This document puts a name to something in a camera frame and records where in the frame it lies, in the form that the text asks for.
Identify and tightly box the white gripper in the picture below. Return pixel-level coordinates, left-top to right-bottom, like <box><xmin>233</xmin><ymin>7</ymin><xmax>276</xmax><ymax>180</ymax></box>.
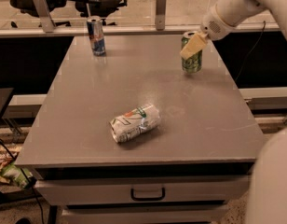
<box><xmin>180</xmin><ymin>4</ymin><xmax>233</xmax><ymax>60</ymax></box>

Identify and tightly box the green soda can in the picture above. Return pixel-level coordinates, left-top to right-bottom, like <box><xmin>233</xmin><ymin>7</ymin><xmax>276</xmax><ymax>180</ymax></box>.
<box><xmin>182</xmin><ymin>31</ymin><xmax>202</xmax><ymax>74</ymax></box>

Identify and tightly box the white crushed soda can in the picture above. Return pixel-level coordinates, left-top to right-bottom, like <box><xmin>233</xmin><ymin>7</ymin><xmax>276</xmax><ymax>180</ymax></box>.
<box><xmin>110</xmin><ymin>103</ymin><xmax>160</xmax><ymax>143</ymax></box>

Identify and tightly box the blue energy drink can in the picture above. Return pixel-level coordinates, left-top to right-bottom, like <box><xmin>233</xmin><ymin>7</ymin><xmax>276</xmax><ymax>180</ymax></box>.
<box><xmin>87</xmin><ymin>16</ymin><xmax>106</xmax><ymax>56</ymax></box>

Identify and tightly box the black office chair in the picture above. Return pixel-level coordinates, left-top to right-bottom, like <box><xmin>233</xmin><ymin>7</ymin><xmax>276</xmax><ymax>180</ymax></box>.
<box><xmin>8</xmin><ymin>0</ymin><xmax>130</xmax><ymax>29</ymax></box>

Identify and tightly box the upper grey drawer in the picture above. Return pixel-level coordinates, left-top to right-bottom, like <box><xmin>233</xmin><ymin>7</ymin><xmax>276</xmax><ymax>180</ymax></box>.
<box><xmin>36</xmin><ymin>175</ymin><xmax>249</xmax><ymax>205</ymax></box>

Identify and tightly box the grey drawer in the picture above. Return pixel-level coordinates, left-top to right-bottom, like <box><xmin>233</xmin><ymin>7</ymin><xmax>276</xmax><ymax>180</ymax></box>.
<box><xmin>36</xmin><ymin>175</ymin><xmax>249</xmax><ymax>205</ymax></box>
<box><xmin>62</xmin><ymin>205</ymin><xmax>227</xmax><ymax>224</ymax></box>

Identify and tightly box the lower grey drawer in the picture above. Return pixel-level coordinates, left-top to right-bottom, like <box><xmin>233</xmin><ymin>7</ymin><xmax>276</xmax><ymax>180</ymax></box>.
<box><xmin>62</xmin><ymin>205</ymin><xmax>227</xmax><ymax>224</ymax></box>

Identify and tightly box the dark side table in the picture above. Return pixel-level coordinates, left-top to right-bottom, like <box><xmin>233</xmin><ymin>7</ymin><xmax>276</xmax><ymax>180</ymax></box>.
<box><xmin>0</xmin><ymin>88</ymin><xmax>14</xmax><ymax>119</ymax></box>

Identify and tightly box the green chip bag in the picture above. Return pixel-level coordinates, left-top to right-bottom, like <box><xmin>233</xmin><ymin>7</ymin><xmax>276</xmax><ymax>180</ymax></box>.
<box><xmin>0</xmin><ymin>162</ymin><xmax>34</xmax><ymax>189</ymax></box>

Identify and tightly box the black hanging cable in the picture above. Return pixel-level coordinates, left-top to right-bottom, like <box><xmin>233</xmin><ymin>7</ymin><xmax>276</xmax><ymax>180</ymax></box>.
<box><xmin>234</xmin><ymin>21</ymin><xmax>267</xmax><ymax>83</ymax></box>

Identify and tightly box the middle metal glass bracket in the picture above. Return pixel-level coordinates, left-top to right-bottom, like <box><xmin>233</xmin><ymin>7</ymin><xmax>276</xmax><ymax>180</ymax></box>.
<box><xmin>155</xmin><ymin>0</ymin><xmax>167</xmax><ymax>31</ymax></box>

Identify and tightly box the metal glass bracket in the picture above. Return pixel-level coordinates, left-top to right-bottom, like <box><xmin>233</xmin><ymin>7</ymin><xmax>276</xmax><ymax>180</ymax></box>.
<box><xmin>155</xmin><ymin>0</ymin><xmax>167</xmax><ymax>31</ymax></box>
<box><xmin>33</xmin><ymin>0</ymin><xmax>55</xmax><ymax>33</ymax></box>

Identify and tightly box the left metal glass bracket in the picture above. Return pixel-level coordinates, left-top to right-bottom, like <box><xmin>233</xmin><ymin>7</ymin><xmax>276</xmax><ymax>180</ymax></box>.
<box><xmin>33</xmin><ymin>0</ymin><xmax>55</xmax><ymax>33</ymax></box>

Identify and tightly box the black drawer handle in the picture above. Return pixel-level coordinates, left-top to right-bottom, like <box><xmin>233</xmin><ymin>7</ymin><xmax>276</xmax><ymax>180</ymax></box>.
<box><xmin>130</xmin><ymin>188</ymin><xmax>166</xmax><ymax>202</ymax></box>

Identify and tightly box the black floor cable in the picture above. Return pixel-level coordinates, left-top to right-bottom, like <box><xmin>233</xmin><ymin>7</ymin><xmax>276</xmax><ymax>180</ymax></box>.
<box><xmin>0</xmin><ymin>133</ymin><xmax>46</xmax><ymax>224</ymax></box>

